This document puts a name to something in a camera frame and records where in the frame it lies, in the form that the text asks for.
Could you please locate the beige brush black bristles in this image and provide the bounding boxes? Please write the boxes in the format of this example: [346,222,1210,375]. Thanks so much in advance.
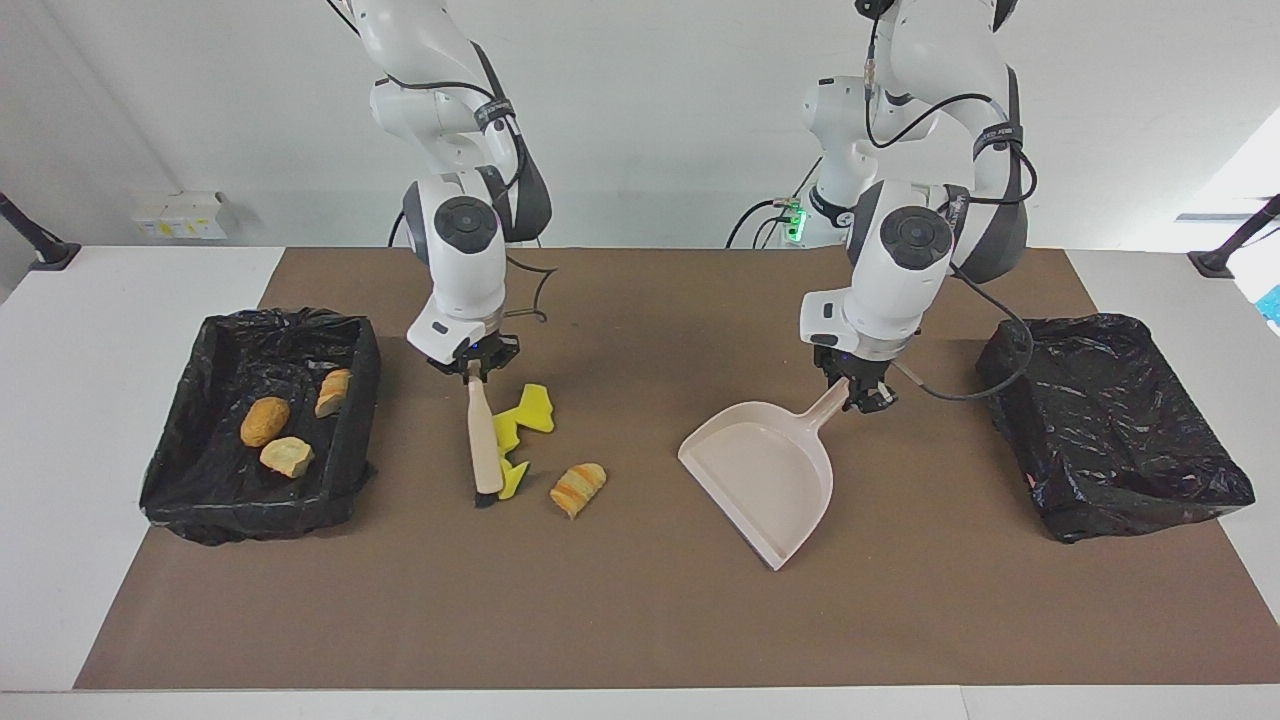
[466,375,509,509]

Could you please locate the beige plastic dustpan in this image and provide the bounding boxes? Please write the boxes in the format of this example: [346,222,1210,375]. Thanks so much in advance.
[677,378,851,572]

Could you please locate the striped croissant piece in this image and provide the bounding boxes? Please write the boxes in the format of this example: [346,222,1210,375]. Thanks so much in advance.
[315,369,353,419]
[550,462,607,520]

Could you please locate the pale bread chunk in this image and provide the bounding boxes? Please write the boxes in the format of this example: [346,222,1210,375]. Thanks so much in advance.
[260,436,316,479]

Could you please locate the brown bread roll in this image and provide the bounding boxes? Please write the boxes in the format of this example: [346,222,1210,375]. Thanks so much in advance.
[240,397,292,448]

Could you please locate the bin with black bag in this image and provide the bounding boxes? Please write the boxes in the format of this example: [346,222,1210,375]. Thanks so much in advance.
[975,313,1256,545]
[140,307,383,547]

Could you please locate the brown table mat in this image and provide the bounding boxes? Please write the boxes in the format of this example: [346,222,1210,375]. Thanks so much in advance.
[73,247,1280,691]

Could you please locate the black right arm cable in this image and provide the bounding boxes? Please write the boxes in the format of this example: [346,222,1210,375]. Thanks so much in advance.
[500,255,557,323]

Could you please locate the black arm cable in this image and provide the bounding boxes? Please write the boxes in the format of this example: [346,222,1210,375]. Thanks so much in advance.
[862,0,1036,403]
[500,255,557,323]

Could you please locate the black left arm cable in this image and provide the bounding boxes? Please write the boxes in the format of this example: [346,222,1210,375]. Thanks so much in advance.
[862,0,1036,403]

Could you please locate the white wall socket box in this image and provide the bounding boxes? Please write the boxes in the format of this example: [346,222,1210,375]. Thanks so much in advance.
[132,192,229,241]

